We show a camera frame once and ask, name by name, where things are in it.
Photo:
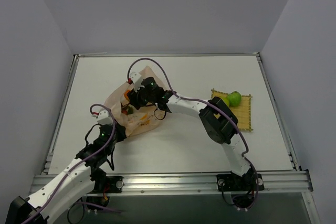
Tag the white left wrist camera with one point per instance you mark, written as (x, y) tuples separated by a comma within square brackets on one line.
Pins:
[(103, 117)]

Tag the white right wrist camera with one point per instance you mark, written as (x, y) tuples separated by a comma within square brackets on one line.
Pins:
[(136, 80)]

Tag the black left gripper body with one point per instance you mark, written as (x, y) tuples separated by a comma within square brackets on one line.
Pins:
[(119, 134)]

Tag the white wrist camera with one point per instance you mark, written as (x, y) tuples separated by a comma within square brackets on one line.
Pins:
[(136, 80), (103, 117)]

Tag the orange green fake mango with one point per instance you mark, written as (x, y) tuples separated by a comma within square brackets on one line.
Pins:
[(126, 95)]

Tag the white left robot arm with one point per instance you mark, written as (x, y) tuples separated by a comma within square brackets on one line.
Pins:
[(82, 176)]

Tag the aluminium table frame rail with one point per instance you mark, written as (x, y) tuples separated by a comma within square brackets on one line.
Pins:
[(178, 157)]

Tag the red lychee bunch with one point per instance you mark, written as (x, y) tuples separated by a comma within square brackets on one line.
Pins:
[(127, 109)]

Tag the translucent banana print plastic bag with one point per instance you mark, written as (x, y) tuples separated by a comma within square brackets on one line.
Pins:
[(143, 120)]

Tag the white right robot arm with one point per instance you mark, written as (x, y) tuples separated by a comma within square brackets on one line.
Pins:
[(218, 120)]

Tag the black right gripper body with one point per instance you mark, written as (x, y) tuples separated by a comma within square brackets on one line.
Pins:
[(134, 98)]

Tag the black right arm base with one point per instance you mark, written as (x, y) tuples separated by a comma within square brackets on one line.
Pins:
[(240, 192)]

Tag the green fake pear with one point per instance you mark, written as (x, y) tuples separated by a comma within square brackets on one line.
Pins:
[(226, 101)]

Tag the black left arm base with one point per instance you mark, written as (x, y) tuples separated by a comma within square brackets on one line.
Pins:
[(101, 191)]

